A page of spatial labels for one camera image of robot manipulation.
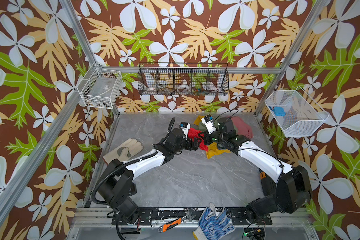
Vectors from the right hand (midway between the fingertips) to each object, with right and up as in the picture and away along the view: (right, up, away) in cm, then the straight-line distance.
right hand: (198, 133), depth 82 cm
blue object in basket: (+48, +13, +4) cm, 50 cm away
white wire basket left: (-58, +27, +4) cm, 64 cm away
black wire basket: (-8, +36, +15) cm, 40 cm away
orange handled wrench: (-16, -45, -11) cm, 48 cm away
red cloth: (-3, 0, 0) cm, 3 cm away
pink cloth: (+34, +3, +22) cm, 41 cm away
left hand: (-2, -2, +1) cm, 3 cm away
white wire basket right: (+55, +11, 0) cm, 56 cm away
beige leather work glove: (-44, -11, +16) cm, 48 cm away
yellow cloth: (+12, -11, +15) cm, 21 cm away
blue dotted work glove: (+5, -45, -11) cm, 47 cm away
